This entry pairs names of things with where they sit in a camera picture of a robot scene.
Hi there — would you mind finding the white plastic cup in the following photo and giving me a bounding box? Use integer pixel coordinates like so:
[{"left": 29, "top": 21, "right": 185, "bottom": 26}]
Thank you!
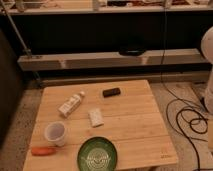
[{"left": 44, "top": 121, "right": 66, "bottom": 147}]

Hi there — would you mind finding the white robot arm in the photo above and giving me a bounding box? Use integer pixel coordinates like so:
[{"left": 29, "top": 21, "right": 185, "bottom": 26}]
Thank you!
[{"left": 201, "top": 26, "right": 213, "bottom": 115}]

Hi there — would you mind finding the metal diagonal pole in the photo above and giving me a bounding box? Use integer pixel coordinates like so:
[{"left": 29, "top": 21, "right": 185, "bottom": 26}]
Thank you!
[{"left": 0, "top": 0, "right": 32, "bottom": 58}]

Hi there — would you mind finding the wooden shelf rack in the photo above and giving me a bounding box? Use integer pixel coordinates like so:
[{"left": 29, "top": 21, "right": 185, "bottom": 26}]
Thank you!
[{"left": 0, "top": 0, "right": 213, "bottom": 71}]

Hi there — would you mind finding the wooden table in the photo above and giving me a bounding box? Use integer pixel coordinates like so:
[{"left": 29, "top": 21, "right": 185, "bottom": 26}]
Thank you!
[{"left": 23, "top": 80, "right": 178, "bottom": 171}]

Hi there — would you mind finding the green patterned plate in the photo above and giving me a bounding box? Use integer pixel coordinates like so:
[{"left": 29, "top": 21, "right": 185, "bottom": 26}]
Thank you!
[{"left": 77, "top": 137, "right": 118, "bottom": 171}]

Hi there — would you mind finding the orange carrot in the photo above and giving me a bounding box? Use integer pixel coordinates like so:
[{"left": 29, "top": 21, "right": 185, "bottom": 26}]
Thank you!
[{"left": 31, "top": 147, "right": 56, "bottom": 156}]

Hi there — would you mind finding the white rectangular packet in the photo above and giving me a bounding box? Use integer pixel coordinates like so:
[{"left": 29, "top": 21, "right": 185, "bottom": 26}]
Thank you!
[{"left": 89, "top": 108, "right": 104, "bottom": 127}]

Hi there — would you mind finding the black round object on shelf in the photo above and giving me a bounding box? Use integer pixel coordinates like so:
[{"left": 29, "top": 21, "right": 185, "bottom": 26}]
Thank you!
[{"left": 119, "top": 49, "right": 146, "bottom": 56}]

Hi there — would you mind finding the white small bottle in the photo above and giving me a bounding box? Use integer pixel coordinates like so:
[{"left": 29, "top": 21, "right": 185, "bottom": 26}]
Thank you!
[{"left": 58, "top": 91, "right": 85, "bottom": 117}]

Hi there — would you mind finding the black rectangular object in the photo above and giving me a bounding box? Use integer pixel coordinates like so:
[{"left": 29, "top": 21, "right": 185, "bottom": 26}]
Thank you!
[{"left": 103, "top": 88, "right": 121, "bottom": 98}]

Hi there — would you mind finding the black floor cable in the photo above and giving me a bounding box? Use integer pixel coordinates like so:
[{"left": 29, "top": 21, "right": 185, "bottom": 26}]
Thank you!
[{"left": 160, "top": 6, "right": 213, "bottom": 171}]

